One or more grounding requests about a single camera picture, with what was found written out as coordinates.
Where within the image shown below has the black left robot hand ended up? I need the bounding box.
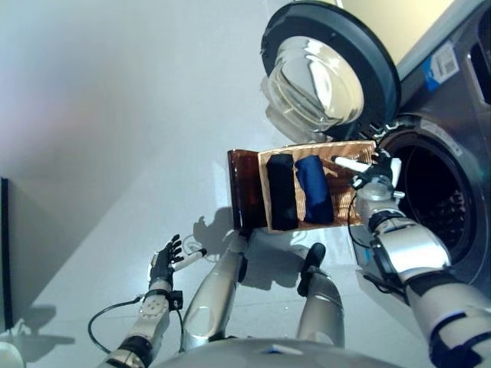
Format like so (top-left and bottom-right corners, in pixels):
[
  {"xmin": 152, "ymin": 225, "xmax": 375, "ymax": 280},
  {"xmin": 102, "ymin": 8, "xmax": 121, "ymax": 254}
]
[{"xmin": 148, "ymin": 234, "xmax": 208, "ymax": 284}]

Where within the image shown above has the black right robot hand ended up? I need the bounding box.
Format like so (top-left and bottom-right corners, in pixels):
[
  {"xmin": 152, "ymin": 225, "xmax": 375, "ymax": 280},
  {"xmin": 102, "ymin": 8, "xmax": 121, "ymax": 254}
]
[{"xmin": 332, "ymin": 150, "xmax": 392, "ymax": 189}]

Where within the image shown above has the blue cloth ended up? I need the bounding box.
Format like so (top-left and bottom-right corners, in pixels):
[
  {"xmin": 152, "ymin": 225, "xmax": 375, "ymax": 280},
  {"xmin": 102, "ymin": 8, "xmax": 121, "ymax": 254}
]
[{"xmin": 294, "ymin": 155, "xmax": 334, "ymax": 225}]

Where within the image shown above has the black cloth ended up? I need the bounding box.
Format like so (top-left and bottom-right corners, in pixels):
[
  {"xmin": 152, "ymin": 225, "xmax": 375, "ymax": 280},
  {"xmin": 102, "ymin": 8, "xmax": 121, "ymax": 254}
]
[{"xmin": 266, "ymin": 153, "xmax": 298, "ymax": 232}]

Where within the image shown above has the grey washing machine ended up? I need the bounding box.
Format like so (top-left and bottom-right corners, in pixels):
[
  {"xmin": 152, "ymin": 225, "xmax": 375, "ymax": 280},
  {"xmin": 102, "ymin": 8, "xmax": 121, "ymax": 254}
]
[{"xmin": 352, "ymin": 0, "xmax": 491, "ymax": 288}]

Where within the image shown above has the round washing machine door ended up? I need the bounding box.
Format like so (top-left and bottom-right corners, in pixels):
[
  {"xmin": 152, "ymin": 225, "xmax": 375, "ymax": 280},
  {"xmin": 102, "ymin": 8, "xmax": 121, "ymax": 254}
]
[{"xmin": 259, "ymin": 0, "xmax": 403, "ymax": 143}]

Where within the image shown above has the rectangular wicker basket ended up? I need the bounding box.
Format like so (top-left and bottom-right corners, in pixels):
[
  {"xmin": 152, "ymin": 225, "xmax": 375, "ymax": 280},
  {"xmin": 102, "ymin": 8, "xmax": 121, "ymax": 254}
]
[{"xmin": 257, "ymin": 140, "xmax": 379, "ymax": 234}]

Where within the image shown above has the silver left robot leg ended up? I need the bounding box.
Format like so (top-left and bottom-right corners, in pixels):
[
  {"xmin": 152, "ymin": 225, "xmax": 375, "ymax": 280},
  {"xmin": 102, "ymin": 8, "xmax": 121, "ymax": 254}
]
[{"xmin": 183, "ymin": 233, "xmax": 250, "ymax": 352}]

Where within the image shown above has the silver robot leg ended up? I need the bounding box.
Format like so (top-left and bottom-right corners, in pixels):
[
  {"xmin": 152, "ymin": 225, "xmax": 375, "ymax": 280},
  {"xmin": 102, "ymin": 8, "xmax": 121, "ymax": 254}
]
[
  {"xmin": 183, "ymin": 233, "xmax": 250, "ymax": 352},
  {"xmin": 297, "ymin": 243, "xmax": 346, "ymax": 348}
]

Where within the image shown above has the glossy brown stool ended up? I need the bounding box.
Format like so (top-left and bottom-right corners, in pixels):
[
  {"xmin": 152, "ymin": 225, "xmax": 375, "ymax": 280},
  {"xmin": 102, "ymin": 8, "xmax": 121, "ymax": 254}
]
[{"xmin": 227, "ymin": 149, "xmax": 269, "ymax": 237}]

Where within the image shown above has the white blue barcode sticker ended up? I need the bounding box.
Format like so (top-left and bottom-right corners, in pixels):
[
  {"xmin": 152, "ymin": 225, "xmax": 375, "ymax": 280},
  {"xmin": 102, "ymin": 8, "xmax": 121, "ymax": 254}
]
[{"xmin": 421, "ymin": 41, "xmax": 461, "ymax": 91}]

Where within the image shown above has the grey robot torso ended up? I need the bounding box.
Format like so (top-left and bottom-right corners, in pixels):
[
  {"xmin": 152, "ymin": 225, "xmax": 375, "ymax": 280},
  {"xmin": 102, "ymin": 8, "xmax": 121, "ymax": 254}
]
[{"xmin": 153, "ymin": 337, "xmax": 407, "ymax": 368}]

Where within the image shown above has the silver right robot leg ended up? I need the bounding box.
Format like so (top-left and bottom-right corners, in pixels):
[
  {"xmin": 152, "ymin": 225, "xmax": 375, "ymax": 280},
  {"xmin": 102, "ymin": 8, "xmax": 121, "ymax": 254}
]
[{"xmin": 297, "ymin": 243, "xmax": 346, "ymax": 348}]

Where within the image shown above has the grey panel with blue edge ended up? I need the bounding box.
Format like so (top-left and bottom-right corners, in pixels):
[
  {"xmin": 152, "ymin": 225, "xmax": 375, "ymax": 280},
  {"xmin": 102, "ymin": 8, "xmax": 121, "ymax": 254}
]
[{"xmin": 0, "ymin": 176, "xmax": 20, "ymax": 333}]

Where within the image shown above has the white round device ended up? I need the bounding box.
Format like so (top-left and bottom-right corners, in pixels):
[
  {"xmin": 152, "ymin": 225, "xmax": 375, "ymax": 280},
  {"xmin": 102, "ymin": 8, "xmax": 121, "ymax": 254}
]
[{"xmin": 0, "ymin": 339, "xmax": 24, "ymax": 368}]

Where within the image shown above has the white floor cable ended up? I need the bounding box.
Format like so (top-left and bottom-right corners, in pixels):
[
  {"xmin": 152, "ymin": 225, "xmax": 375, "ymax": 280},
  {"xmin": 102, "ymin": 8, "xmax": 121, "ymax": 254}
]
[{"xmin": 180, "ymin": 235, "xmax": 216, "ymax": 261}]

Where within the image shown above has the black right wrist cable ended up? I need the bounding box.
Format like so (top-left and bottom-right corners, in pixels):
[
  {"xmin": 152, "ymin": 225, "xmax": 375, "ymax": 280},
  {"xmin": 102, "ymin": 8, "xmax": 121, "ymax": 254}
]
[{"xmin": 347, "ymin": 189, "xmax": 407, "ymax": 304}]

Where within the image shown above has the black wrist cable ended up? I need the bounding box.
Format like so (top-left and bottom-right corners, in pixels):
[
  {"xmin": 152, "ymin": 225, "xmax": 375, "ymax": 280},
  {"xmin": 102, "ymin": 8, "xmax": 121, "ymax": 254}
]
[
  {"xmin": 87, "ymin": 294, "xmax": 185, "ymax": 353},
  {"xmin": 347, "ymin": 189, "xmax": 407, "ymax": 304}
]

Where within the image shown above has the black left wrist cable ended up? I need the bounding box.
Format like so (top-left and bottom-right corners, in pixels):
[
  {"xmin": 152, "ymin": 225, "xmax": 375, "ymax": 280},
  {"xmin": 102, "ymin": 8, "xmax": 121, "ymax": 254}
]
[{"xmin": 87, "ymin": 294, "xmax": 185, "ymax": 353}]

